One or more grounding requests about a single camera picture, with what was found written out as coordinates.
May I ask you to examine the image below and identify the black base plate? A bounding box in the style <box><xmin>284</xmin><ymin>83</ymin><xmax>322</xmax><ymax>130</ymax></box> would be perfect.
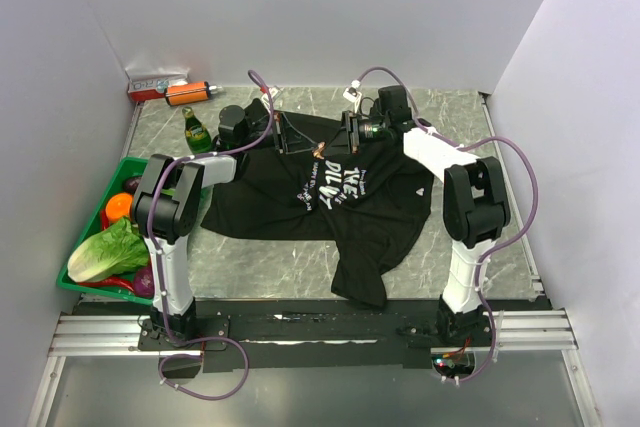
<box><xmin>137</xmin><ymin>297</ymin><xmax>494</xmax><ymax>374</ymax></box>

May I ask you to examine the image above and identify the orange fruit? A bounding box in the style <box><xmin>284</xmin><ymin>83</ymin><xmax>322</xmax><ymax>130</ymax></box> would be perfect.
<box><xmin>105</xmin><ymin>192</ymin><xmax>133</xmax><ymax>224</ymax></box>

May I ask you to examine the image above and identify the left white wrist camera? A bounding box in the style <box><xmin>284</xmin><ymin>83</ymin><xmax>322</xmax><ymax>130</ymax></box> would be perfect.
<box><xmin>261</xmin><ymin>86</ymin><xmax>282</xmax><ymax>104</ymax></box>

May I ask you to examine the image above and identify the red white cardboard box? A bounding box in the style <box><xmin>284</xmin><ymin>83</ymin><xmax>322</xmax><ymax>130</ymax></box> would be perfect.
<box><xmin>127</xmin><ymin>73</ymin><xmax>189</xmax><ymax>103</ymax></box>

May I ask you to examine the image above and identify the dark purple eggplant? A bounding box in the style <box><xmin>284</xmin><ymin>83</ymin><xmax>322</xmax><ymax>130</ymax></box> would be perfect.
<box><xmin>122</xmin><ymin>176</ymin><xmax>141</xmax><ymax>195</ymax></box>

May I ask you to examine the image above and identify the red chili pepper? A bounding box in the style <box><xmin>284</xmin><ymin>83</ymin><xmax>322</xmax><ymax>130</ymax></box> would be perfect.
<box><xmin>80</xmin><ymin>276</ymin><xmax>135</xmax><ymax>294</ymax></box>

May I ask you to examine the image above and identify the purple cable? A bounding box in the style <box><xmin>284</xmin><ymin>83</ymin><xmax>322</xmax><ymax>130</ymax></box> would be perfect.
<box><xmin>144</xmin><ymin>69</ymin><xmax>276</xmax><ymax>401</ymax></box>
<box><xmin>354</xmin><ymin>65</ymin><xmax>540</xmax><ymax>388</ymax></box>

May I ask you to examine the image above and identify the orange cylinder tool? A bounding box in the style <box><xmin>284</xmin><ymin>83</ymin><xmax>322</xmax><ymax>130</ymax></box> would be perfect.
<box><xmin>164</xmin><ymin>81</ymin><xmax>222</xmax><ymax>107</ymax></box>

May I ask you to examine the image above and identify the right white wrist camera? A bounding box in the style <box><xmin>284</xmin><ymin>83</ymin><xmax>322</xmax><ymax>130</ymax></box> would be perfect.
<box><xmin>343</xmin><ymin>86</ymin><xmax>363</xmax><ymax>109</ymax></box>

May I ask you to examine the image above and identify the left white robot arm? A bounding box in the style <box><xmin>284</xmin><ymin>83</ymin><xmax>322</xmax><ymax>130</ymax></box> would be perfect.
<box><xmin>131</xmin><ymin>100</ymin><xmax>321</xmax><ymax>349</ymax></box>

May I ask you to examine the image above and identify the green glass bottle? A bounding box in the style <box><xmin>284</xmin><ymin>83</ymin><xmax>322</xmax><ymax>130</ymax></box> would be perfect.
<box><xmin>182</xmin><ymin>107</ymin><xmax>212</xmax><ymax>154</ymax></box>

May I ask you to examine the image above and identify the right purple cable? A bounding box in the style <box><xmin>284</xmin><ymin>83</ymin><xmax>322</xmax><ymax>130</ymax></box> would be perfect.
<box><xmin>354</xmin><ymin>65</ymin><xmax>540</xmax><ymax>388</ymax></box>

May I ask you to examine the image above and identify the lettuce head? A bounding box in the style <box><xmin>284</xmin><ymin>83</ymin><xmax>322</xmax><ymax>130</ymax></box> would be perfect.
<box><xmin>67</xmin><ymin>218</ymin><xmax>149</xmax><ymax>283</ymax></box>

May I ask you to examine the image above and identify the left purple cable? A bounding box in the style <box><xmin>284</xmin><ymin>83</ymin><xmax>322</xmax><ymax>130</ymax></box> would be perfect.
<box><xmin>144</xmin><ymin>69</ymin><xmax>276</xmax><ymax>401</ymax></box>

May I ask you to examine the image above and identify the aluminium rail frame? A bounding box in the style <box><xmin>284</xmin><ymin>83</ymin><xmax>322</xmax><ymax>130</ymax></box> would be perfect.
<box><xmin>48</xmin><ymin>311</ymin><xmax>578</xmax><ymax>357</ymax></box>

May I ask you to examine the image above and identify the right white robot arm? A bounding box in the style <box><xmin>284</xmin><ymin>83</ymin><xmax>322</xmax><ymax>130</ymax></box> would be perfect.
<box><xmin>313</xmin><ymin>81</ymin><xmax>511</xmax><ymax>346</ymax></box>

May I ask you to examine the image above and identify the small sparkly brooch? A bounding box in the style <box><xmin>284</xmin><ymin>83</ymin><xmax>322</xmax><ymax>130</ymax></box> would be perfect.
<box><xmin>313</xmin><ymin>142</ymin><xmax>326</xmax><ymax>159</ymax></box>

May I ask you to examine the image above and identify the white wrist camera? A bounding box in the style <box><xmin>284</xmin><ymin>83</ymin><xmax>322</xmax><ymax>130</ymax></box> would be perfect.
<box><xmin>261</xmin><ymin>86</ymin><xmax>282</xmax><ymax>104</ymax></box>
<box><xmin>343</xmin><ymin>86</ymin><xmax>363</xmax><ymax>109</ymax></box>

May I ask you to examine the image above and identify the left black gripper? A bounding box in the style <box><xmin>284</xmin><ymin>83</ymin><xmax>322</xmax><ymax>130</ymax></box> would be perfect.
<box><xmin>240</xmin><ymin>112</ymin><xmax>319</xmax><ymax>155</ymax></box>

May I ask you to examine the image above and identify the black printed t-shirt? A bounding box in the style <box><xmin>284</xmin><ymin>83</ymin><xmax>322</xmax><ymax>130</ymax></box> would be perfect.
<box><xmin>199</xmin><ymin>99</ymin><xmax>432</xmax><ymax>309</ymax></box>

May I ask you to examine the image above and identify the purple red onion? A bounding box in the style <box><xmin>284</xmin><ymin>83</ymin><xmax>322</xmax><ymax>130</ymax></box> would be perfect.
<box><xmin>132</xmin><ymin>265</ymin><xmax>155</xmax><ymax>299</ymax></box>

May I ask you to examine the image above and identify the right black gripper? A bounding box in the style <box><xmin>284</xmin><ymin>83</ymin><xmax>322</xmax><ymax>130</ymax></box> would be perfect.
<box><xmin>321</xmin><ymin>111</ymin><xmax>390</xmax><ymax>157</ymax></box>

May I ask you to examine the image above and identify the green plastic tray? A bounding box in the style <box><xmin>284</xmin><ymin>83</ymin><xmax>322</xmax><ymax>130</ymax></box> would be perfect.
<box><xmin>55</xmin><ymin>156</ymin><xmax>214</xmax><ymax>306</ymax></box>

